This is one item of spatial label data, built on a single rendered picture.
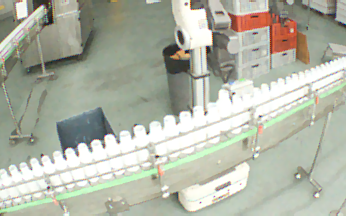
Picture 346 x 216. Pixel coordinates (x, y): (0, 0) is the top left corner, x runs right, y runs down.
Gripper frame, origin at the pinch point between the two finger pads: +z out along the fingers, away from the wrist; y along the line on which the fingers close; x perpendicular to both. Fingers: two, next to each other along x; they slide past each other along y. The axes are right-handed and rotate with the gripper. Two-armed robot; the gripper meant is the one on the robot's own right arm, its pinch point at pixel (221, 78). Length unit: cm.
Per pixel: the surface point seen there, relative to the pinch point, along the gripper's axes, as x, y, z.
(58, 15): -44, -370, 32
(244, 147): 8.9, 7.3, 33.1
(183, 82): 51, -142, 83
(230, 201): 32, -29, 125
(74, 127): -58, -55, 37
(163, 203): -12, -54, 125
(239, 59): 135, -171, 90
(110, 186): -52, 8, 27
